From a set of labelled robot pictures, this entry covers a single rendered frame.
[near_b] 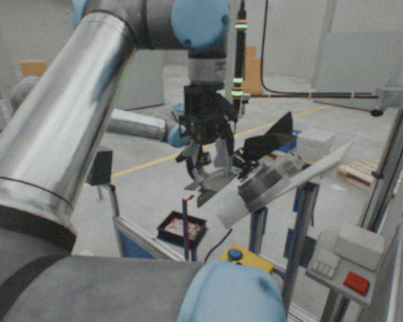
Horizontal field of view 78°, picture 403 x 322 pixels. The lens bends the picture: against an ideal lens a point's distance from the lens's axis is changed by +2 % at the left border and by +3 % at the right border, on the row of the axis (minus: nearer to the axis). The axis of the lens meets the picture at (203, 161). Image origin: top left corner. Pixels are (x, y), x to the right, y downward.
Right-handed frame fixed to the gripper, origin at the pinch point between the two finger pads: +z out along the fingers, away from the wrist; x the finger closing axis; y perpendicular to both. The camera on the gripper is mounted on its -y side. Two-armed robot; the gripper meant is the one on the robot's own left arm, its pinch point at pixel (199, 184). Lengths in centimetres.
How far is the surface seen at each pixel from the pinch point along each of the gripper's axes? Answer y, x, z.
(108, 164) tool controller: -53, -11, -14
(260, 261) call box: 30.5, -11.2, 22.3
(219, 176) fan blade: 2.2, 11.9, 1.2
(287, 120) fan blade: 20, 54, -12
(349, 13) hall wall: -180, 1292, -204
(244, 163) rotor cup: 6.1, 28.0, 1.1
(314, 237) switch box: 29, 40, 47
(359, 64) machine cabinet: -66, 740, -7
